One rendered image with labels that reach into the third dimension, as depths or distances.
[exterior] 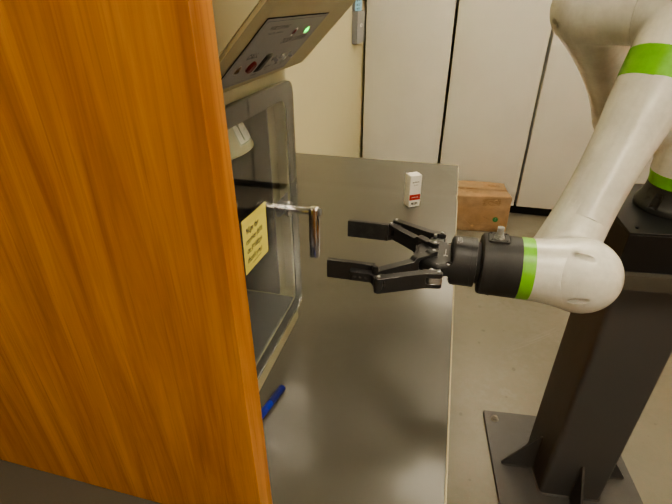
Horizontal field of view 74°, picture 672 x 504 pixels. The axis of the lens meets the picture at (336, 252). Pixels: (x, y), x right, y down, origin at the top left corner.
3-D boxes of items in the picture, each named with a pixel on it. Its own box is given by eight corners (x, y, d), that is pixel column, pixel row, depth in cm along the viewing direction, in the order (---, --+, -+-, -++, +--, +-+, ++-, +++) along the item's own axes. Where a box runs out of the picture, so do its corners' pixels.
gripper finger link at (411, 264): (431, 268, 69) (437, 273, 68) (369, 287, 65) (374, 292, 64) (433, 246, 67) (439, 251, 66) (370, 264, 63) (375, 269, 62)
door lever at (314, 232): (293, 249, 76) (288, 257, 74) (290, 198, 71) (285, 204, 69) (323, 253, 75) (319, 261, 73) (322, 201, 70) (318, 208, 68)
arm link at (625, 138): (633, 65, 65) (710, 93, 64) (605, 84, 77) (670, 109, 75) (515, 282, 73) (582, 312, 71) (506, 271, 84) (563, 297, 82)
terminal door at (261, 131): (225, 428, 60) (170, 128, 40) (298, 299, 85) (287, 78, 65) (231, 429, 59) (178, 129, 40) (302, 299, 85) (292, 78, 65)
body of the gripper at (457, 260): (479, 228, 69) (419, 221, 71) (481, 254, 62) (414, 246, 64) (472, 269, 72) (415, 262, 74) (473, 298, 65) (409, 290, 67)
